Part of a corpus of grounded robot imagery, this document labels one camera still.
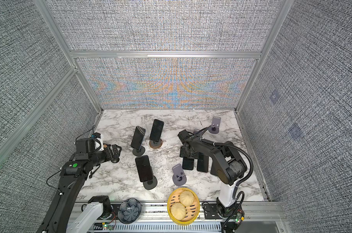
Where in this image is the phone with reflective screen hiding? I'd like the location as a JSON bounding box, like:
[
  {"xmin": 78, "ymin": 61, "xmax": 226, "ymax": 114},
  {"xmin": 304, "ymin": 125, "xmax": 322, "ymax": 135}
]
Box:
[{"xmin": 182, "ymin": 157, "xmax": 194, "ymax": 170}]

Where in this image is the green edged phone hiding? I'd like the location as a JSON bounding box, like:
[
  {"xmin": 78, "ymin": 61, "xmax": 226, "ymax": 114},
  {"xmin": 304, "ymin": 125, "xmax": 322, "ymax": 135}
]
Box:
[{"xmin": 210, "ymin": 160, "xmax": 219, "ymax": 177}]

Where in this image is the purple phone stand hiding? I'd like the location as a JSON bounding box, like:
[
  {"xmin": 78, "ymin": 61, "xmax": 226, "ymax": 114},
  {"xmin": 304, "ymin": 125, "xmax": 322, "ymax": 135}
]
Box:
[
  {"xmin": 208, "ymin": 116, "xmax": 221, "ymax": 134},
  {"xmin": 172, "ymin": 164, "xmax": 187, "ymax": 186}
]

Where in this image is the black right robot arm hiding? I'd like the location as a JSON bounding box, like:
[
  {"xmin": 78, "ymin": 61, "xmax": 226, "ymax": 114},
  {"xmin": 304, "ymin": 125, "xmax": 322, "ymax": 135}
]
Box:
[{"xmin": 180, "ymin": 135, "xmax": 254, "ymax": 218}]

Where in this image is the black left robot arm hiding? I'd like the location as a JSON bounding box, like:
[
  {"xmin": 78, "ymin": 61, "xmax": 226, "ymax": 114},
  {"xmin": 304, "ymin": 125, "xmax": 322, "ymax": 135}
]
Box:
[{"xmin": 37, "ymin": 144, "xmax": 122, "ymax": 233}]

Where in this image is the dark grey round phone stand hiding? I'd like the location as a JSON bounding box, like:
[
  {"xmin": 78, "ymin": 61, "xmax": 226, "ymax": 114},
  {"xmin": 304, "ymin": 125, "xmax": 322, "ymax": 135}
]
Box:
[{"xmin": 132, "ymin": 146, "xmax": 145, "ymax": 157}]

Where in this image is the purple front phone stand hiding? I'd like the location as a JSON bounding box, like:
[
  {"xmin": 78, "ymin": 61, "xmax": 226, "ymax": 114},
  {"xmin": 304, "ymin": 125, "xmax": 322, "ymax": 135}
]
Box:
[{"xmin": 172, "ymin": 164, "xmax": 187, "ymax": 186}]

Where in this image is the wooden base phone stand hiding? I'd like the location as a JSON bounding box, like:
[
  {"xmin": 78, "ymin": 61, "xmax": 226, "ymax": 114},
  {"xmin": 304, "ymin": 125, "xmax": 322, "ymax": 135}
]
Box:
[{"xmin": 149, "ymin": 139, "xmax": 163, "ymax": 149}]

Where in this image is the phone on wooden stand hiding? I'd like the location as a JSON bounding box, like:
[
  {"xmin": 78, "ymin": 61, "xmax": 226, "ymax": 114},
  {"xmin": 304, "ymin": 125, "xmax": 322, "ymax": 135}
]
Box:
[{"xmin": 150, "ymin": 119, "xmax": 164, "ymax": 142}]

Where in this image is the dark front phone stand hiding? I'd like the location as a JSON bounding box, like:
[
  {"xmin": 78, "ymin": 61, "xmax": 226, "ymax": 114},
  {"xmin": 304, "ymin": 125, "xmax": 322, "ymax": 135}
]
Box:
[{"xmin": 143, "ymin": 176, "xmax": 157, "ymax": 190}]

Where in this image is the black ladle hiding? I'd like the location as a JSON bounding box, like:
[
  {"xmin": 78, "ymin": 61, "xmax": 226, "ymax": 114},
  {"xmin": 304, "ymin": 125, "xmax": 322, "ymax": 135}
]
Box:
[{"xmin": 111, "ymin": 158, "xmax": 120, "ymax": 163}]

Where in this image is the upper steamed bun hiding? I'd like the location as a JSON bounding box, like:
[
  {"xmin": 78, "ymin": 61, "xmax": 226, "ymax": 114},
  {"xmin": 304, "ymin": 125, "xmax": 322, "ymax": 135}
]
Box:
[{"xmin": 179, "ymin": 190, "xmax": 195, "ymax": 207}]

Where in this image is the steamed bun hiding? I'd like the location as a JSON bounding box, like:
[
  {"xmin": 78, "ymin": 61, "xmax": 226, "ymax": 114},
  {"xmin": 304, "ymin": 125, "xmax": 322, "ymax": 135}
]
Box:
[
  {"xmin": 170, "ymin": 203, "xmax": 186, "ymax": 221},
  {"xmin": 179, "ymin": 190, "xmax": 195, "ymax": 207}
]

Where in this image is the bamboo steamer basket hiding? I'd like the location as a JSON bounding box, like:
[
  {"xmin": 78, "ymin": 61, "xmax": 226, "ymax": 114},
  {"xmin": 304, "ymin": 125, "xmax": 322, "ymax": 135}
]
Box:
[{"xmin": 167, "ymin": 187, "xmax": 200, "ymax": 225}]

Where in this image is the dark flower shaped dish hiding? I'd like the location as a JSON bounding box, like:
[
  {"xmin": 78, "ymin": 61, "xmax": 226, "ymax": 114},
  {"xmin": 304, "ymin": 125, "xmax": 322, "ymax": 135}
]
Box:
[{"xmin": 117, "ymin": 198, "xmax": 142, "ymax": 224}]

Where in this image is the lower steamed bun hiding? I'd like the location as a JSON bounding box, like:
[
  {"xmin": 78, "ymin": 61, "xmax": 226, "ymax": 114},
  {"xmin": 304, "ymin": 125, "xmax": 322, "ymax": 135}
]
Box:
[{"xmin": 170, "ymin": 203, "xmax": 186, "ymax": 221}]

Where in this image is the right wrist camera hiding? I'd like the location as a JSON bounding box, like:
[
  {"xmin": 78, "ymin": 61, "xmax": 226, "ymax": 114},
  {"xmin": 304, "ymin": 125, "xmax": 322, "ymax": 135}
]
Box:
[{"xmin": 177, "ymin": 130, "xmax": 193, "ymax": 144}]

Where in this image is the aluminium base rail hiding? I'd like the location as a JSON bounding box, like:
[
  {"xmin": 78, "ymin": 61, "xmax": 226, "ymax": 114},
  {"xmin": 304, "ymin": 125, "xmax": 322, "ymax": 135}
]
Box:
[{"xmin": 68, "ymin": 200, "xmax": 287, "ymax": 233}]

